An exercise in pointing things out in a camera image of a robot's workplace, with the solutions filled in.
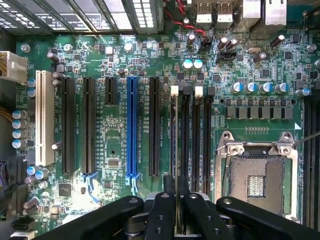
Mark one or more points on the black SATA connector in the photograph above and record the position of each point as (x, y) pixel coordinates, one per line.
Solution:
(23, 223)

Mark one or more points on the short black expansion slot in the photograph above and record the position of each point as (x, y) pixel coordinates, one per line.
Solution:
(111, 91)

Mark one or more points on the black RAM slot bank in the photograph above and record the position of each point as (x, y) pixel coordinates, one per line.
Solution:
(312, 162)

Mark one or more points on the grey choke row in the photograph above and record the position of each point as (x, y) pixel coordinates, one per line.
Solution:
(258, 111)

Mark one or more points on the long black expansion slot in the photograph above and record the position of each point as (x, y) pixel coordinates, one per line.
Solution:
(68, 125)
(154, 125)
(89, 125)

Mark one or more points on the black fan header connector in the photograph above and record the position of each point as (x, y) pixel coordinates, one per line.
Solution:
(225, 57)

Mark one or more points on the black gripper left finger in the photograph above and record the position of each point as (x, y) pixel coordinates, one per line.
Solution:
(160, 215)

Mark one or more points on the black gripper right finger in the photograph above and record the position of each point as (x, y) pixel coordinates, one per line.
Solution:
(200, 217)

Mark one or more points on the blue expansion slot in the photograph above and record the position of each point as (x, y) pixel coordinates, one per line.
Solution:
(132, 125)

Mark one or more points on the silver USB port block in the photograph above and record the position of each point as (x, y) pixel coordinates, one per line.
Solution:
(214, 13)

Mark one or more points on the white power connector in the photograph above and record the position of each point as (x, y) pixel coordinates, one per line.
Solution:
(13, 67)

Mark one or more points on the silver CPU socket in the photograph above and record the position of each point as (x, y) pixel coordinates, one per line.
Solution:
(255, 175)

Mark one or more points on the thin metal locking lever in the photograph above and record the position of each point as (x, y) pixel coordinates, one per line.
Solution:
(308, 139)

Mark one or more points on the white PCI expansion slot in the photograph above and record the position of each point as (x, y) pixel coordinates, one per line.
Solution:
(44, 117)

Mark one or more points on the green motherboard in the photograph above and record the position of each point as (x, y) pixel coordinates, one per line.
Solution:
(112, 130)

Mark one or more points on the RAM slot with white latch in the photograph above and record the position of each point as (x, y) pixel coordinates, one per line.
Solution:
(197, 130)
(172, 117)

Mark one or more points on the silver ethernet port block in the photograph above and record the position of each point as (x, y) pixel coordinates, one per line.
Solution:
(273, 11)

